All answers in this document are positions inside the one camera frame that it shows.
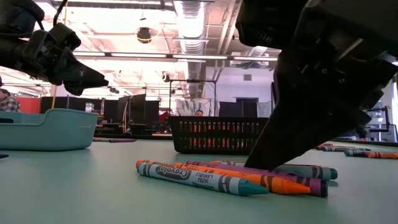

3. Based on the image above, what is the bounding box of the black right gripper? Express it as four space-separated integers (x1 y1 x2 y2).
234 0 398 171

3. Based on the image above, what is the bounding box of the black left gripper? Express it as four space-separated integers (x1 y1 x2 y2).
0 22 110 96

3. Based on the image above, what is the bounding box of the black partition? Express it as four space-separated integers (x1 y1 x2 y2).
40 96 103 115

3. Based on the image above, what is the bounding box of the red partition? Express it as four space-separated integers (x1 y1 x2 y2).
14 96 42 114

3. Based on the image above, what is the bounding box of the black monitor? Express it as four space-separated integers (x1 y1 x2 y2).
117 93 147 125

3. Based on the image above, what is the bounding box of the black cabinet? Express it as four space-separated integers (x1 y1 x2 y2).
219 98 259 118

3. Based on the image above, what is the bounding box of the black robot stand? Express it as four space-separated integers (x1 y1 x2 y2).
366 105 392 142

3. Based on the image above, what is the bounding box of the black plastic basket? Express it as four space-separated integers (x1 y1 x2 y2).
169 116 270 156

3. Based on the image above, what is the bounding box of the black metal rig frame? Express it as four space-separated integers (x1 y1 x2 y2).
169 79 218 118

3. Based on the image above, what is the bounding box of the silver ventilation duct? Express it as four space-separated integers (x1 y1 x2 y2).
173 0 208 98

